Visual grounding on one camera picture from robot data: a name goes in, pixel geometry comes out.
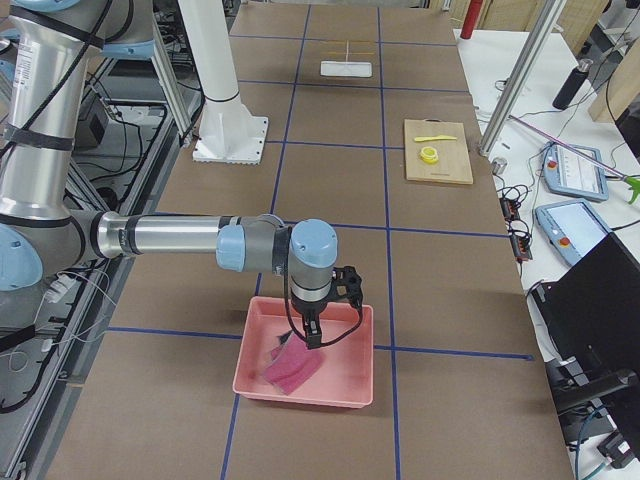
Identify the pink plastic bin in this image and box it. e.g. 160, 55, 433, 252
233, 296, 374, 408

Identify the white camera post base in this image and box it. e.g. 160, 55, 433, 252
178, 0, 269, 165

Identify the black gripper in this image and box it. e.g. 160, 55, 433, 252
294, 302, 328, 350

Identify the pink microfiber cloth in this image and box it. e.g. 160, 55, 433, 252
263, 336, 324, 395

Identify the black water bottle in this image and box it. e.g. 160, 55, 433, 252
552, 58, 593, 110

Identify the small silver cylinder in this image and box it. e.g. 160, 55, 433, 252
491, 157, 507, 176

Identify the blue teach pendant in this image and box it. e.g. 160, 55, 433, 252
534, 199, 612, 266
543, 142, 609, 202

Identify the white rectangular tray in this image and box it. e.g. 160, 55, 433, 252
320, 60, 373, 78

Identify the yellow lemon slice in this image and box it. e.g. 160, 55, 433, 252
419, 146, 439, 165

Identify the black monitor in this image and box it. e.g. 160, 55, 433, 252
531, 233, 639, 424

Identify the red bottle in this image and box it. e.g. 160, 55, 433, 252
460, 0, 484, 40

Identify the aluminium frame post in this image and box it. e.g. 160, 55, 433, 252
478, 0, 567, 157

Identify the yellow plastic knife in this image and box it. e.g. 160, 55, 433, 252
413, 135, 458, 143

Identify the metal reacher grabber stick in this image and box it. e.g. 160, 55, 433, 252
508, 114, 640, 206

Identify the bamboo cutting board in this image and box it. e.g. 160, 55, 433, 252
404, 119, 474, 185

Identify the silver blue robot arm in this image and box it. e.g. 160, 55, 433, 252
1, 1, 340, 349

